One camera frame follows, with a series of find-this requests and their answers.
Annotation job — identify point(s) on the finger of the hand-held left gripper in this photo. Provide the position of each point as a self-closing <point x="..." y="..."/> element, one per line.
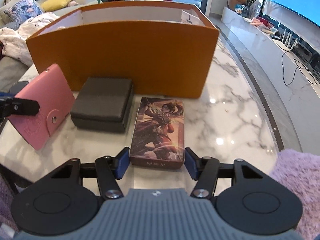
<point x="25" y="107"/>
<point x="7" y="94"/>

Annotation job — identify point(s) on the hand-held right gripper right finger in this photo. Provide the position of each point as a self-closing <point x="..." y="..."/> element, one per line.
<point x="191" y="162"/>

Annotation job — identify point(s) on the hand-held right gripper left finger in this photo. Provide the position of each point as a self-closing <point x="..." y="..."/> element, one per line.
<point x="123" y="162"/>

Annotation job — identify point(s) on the pink snap wallet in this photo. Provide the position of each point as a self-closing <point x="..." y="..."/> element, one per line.
<point x="47" y="92"/>

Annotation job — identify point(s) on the dark illustrated card box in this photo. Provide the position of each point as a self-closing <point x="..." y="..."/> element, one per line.
<point x="157" y="130"/>

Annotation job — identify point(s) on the orange cardboard box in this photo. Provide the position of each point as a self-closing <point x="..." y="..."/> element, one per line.
<point x="125" y="55"/>

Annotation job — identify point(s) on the grey sofa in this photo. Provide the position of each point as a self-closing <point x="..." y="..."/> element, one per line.
<point x="10" y="70"/>

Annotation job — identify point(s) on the white panda print blanket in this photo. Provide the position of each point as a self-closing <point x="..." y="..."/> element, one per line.
<point x="27" y="32"/>

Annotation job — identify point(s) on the dark grey box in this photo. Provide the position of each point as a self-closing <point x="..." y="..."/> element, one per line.
<point x="102" y="97"/>

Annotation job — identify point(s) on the floral pillow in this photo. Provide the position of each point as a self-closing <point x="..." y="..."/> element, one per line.
<point x="23" y="11"/>

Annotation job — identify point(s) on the yellow pillow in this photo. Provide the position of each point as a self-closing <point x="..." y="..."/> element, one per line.
<point x="60" y="1"/>

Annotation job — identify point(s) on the purple fluffy clothing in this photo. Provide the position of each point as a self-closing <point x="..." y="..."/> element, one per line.
<point x="297" y="180"/>

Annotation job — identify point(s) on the white marble tv console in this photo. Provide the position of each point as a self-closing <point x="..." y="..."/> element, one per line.
<point x="262" y="55"/>

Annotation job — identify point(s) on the white antenna router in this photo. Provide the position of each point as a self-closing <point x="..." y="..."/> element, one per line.
<point x="285" y="43"/>

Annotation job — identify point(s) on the small white device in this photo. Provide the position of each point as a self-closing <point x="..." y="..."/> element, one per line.
<point x="271" y="31"/>

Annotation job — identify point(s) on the pink item on console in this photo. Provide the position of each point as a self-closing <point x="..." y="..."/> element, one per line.
<point x="256" y="22"/>

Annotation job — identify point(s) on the black media devices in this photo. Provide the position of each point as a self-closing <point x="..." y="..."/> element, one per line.
<point x="306" y="52"/>

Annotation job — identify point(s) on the blue glass vase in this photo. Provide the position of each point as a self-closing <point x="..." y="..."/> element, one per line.
<point x="246" y="11"/>

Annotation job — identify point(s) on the brown ceramic vase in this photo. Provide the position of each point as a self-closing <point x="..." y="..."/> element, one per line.
<point x="236" y="1"/>

